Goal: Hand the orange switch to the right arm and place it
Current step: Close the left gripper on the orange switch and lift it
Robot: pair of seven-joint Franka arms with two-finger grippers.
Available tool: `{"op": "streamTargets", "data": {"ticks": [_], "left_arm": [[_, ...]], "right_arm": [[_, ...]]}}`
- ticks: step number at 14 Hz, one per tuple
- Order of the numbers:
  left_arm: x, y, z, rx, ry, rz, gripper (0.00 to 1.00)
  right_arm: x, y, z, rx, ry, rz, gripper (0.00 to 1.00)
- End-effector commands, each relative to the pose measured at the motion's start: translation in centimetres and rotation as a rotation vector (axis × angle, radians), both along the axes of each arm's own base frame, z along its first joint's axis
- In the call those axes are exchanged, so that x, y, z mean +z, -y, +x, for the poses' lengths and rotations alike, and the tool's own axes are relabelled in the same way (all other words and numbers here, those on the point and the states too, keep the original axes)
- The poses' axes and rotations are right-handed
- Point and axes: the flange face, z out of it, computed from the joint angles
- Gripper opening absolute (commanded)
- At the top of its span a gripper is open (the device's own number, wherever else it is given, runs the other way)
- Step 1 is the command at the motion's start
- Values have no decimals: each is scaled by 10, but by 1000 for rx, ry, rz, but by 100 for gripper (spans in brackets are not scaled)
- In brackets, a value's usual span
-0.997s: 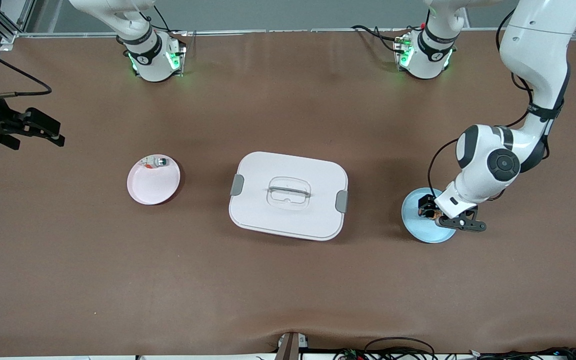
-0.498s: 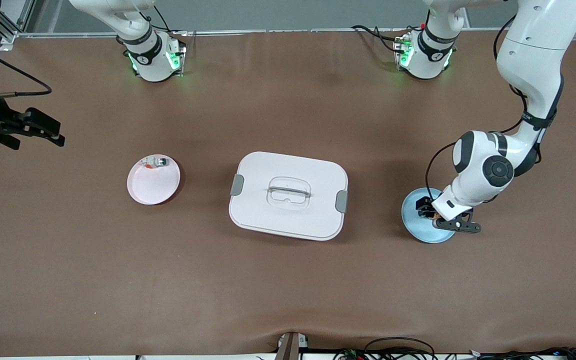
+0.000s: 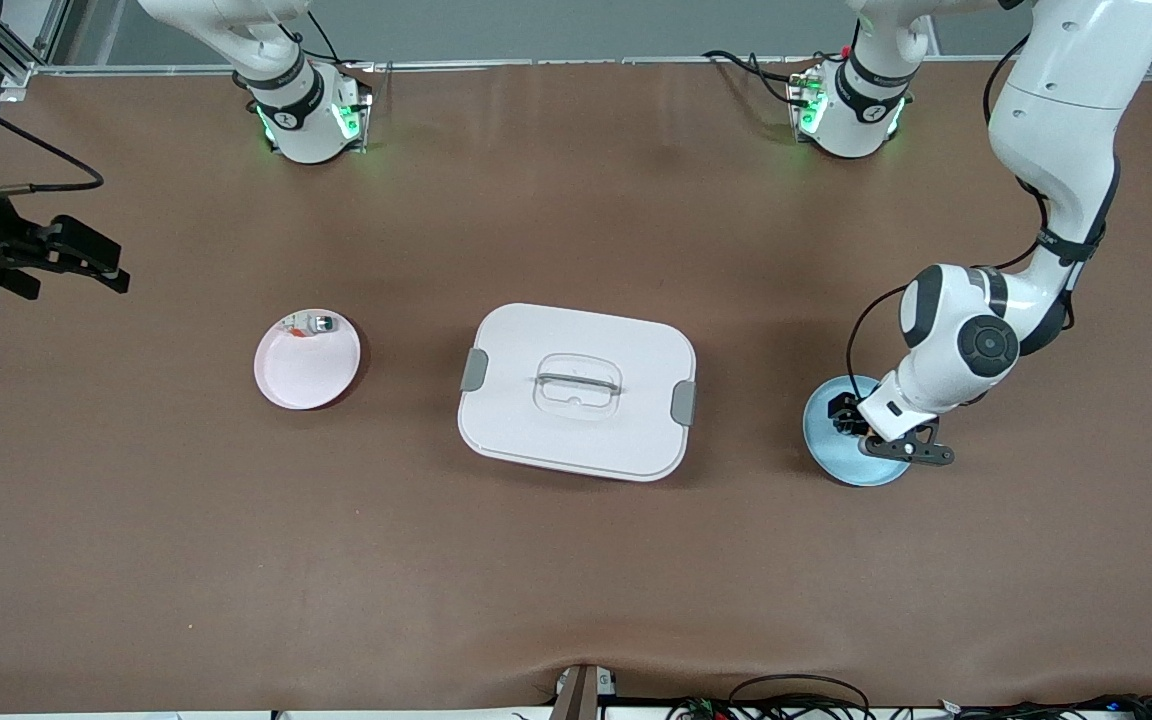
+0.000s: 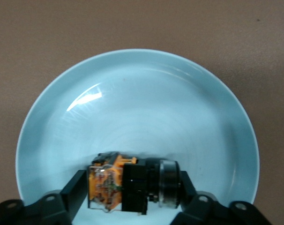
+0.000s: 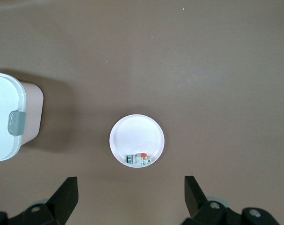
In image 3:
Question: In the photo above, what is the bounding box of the light blue round plate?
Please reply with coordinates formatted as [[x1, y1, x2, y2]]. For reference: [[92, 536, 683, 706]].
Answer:
[[802, 375, 919, 488]]

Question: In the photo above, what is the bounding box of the pink round plate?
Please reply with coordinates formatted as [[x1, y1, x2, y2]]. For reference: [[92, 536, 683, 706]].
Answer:
[[254, 309, 362, 411]]

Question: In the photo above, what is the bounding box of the white lidded storage box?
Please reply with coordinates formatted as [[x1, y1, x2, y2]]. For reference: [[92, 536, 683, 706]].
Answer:
[[457, 303, 698, 483]]

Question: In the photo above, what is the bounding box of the brown table mat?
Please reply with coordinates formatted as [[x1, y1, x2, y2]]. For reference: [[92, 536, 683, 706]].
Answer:
[[0, 58, 1152, 713]]

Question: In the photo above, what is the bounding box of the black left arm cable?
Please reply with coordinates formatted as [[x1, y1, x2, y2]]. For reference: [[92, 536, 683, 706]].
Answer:
[[844, 30, 1082, 381]]

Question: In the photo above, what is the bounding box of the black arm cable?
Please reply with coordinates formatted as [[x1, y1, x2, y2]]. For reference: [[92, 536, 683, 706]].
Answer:
[[0, 78, 105, 198], [844, 30, 1082, 381]]

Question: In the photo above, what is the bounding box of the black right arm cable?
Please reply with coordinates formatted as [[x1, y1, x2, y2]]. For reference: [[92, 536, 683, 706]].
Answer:
[[0, 78, 105, 198]]

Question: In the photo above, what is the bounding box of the aluminium frame profile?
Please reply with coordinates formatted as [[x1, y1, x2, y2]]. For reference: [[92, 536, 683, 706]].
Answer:
[[0, 0, 72, 91]]

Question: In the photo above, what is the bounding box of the black cable loop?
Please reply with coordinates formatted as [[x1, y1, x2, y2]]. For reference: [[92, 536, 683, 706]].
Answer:
[[729, 675, 872, 720]]

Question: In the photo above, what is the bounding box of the black right base cable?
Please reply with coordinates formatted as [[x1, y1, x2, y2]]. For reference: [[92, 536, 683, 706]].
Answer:
[[301, 10, 377, 71]]

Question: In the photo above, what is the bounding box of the black base cable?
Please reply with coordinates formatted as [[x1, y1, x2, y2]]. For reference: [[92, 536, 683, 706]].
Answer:
[[704, 48, 817, 106], [301, 10, 377, 71]]

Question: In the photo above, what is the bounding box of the black left base cable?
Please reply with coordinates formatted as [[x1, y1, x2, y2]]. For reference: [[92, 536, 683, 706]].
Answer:
[[704, 48, 817, 106]]

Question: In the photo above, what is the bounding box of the black cable bundle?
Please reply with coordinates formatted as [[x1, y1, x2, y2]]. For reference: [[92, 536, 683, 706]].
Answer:
[[946, 693, 1152, 720]]

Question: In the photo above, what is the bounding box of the camera stand post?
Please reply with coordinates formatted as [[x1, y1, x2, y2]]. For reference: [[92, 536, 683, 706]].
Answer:
[[549, 663, 619, 720]]

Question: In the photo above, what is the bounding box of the silver table edge rail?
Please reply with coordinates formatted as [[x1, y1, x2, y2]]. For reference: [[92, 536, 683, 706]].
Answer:
[[31, 55, 1152, 76]]

